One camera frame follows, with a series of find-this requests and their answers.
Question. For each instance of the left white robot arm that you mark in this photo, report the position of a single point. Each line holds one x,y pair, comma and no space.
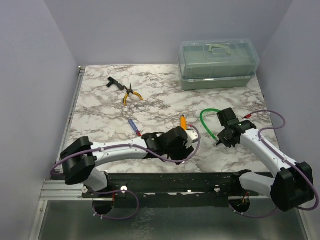
81,159

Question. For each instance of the black t-shaped tool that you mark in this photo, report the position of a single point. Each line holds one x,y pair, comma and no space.
112,81

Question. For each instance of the orange utility knife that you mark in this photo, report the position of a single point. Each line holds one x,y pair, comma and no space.
183,122

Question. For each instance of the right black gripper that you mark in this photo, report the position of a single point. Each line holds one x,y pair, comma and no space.
227,142

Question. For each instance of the black mounting rail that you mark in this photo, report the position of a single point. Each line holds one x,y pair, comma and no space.
171,190

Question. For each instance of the clear green plastic toolbox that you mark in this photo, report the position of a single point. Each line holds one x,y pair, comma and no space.
216,64

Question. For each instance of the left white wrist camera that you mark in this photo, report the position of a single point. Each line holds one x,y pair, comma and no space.
192,137

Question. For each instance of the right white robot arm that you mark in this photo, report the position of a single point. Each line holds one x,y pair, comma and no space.
291,184

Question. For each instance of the left aluminium extrusion rail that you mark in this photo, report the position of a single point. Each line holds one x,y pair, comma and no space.
69,120

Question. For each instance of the blue red screwdriver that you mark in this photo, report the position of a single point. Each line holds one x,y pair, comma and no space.
134,127

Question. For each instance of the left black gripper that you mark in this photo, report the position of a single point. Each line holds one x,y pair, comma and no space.
183,152

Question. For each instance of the green cable lock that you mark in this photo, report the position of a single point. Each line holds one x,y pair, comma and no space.
201,117

